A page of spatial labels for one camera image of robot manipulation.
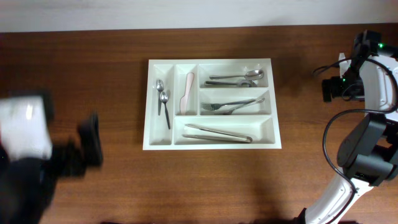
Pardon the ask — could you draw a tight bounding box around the pink handled utensil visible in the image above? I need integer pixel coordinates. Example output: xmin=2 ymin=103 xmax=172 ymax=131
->
xmin=180 ymin=72 xmax=195 ymax=116

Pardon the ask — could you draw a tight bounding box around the steel spoon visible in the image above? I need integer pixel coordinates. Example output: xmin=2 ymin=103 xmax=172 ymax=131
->
xmin=205 ymin=80 xmax=257 ymax=87

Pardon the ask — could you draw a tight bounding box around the small steel teaspoon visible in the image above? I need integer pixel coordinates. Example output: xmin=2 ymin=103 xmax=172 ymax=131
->
xmin=155 ymin=79 xmax=164 ymax=116
xmin=159 ymin=91 xmax=171 ymax=130

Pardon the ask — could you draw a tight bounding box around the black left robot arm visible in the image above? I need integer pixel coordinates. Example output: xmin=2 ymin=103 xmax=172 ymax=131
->
xmin=1 ymin=90 xmax=103 ymax=223

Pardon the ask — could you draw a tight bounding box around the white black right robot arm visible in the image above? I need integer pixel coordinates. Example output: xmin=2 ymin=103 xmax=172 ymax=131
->
xmin=293 ymin=30 xmax=397 ymax=224

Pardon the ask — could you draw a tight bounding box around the steel tablespoon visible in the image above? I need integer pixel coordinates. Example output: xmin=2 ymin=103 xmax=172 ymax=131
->
xmin=209 ymin=70 xmax=265 ymax=80

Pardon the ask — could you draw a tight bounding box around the steel fork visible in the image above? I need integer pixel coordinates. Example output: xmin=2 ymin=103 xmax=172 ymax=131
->
xmin=200 ymin=99 xmax=254 ymax=111
xmin=215 ymin=98 xmax=265 ymax=115

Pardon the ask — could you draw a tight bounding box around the white plastic cutlery tray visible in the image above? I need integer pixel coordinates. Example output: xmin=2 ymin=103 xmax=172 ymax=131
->
xmin=143 ymin=58 xmax=282 ymax=150

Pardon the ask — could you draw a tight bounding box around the steel table knife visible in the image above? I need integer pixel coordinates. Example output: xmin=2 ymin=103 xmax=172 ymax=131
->
xmin=182 ymin=134 xmax=252 ymax=143
xmin=185 ymin=124 xmax=245 ymax=136

